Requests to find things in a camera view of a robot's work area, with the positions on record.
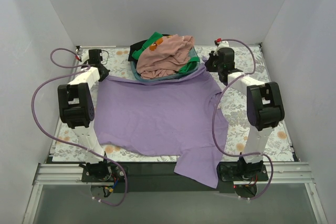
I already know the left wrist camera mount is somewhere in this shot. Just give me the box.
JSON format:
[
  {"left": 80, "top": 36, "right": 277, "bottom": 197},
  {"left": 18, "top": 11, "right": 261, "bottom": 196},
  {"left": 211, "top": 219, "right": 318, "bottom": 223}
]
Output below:
[{"left": 75, "top": 51, "right": 89, "bottom": 64}]

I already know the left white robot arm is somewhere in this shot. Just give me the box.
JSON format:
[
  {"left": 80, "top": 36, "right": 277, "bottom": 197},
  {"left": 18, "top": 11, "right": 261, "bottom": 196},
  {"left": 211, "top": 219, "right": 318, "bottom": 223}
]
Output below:
[{"left": 57, "top": 49, "right": 112, "bottom": 182}]

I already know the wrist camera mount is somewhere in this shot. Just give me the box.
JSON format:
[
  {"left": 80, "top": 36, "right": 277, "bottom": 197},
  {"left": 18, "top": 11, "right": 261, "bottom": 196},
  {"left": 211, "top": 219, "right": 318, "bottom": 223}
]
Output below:
[
  {"left": 214, "top": 38, "right": 230, "bottom": 55},
  {"left": 75, "top": 51, "right": 89, "bottom": 64}
]

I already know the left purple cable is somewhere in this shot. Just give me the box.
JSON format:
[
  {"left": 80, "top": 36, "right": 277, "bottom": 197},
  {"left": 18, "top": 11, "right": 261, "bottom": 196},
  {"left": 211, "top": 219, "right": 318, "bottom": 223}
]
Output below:
[{"left": 30, "top": 48, "right": 129, "bottom": 206}]

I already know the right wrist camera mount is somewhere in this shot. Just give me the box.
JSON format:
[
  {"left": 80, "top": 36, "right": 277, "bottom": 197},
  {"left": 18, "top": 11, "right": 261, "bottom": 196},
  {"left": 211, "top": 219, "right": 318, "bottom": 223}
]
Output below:
[{"left": 214, "top": 38, "right": 230, "bottom": 55}]

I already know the pink t shirt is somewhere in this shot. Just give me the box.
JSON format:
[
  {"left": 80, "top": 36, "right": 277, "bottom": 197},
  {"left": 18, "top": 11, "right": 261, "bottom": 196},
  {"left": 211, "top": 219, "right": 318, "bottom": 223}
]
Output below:
[{"left": 136, "top": 34, "right": 195, "bottom": 79}]

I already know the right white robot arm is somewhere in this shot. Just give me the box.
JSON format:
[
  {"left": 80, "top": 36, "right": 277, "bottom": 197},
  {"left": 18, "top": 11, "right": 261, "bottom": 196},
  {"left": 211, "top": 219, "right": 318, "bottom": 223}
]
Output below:
[{"left": 205, "top": 46, "right": 285, "bottom": 181}]

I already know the purple t shirt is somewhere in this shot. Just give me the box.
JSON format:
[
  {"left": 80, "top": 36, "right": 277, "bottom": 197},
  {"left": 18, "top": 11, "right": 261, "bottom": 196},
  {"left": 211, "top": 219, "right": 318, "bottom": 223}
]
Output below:
[{"left": 94, "top": 65, "right": 229, "bottom": 188}]

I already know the black t shirt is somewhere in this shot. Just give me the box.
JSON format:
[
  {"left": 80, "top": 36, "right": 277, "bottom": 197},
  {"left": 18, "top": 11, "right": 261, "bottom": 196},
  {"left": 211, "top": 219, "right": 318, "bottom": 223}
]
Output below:
[{"left": 128, "top": 40, "right": 147, "bottom": 62}]

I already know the purple cable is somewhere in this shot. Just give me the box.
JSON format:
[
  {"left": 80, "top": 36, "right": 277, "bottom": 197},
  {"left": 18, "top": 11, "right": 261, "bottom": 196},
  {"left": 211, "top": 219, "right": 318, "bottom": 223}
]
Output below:
[
  {"left": 211, "top": 39, "right": 274, "bottom": 200},
  {"left": 30, "top": 48, "right": 129, "bottom": 206}
]

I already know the floral table mat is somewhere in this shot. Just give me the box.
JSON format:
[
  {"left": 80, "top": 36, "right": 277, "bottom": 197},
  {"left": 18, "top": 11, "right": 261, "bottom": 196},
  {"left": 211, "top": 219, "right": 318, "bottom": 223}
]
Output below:
[{"left": 50, "top": 46, "right": 295, "bottom": 163}]

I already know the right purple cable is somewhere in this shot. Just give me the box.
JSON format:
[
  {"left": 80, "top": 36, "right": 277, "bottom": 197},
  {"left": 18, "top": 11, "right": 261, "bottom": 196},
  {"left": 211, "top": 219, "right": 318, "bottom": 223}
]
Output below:
[{"left": 211, "top": 39, "right": 274, "bottom": 200}]

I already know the teal plastic basket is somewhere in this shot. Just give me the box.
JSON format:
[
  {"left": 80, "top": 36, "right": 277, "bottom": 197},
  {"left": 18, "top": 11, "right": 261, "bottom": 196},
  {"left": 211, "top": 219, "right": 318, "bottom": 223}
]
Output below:
[{"left": 130, "top": 47, "right": 201, "bottom": 83}]

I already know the aluminium frame rail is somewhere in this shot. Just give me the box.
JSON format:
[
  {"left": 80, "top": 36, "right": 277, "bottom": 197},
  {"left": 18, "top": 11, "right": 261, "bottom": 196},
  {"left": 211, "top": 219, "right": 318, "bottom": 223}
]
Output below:
[{"left": 33, "top": 162, "right": 314, "bottom": 185}]

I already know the green t shirt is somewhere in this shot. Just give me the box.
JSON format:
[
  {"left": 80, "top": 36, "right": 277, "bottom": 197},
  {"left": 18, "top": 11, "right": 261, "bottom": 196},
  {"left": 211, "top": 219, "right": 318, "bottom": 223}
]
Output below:
[{"left": 146, "top": 32, "right": 163, "bottom": 48}]

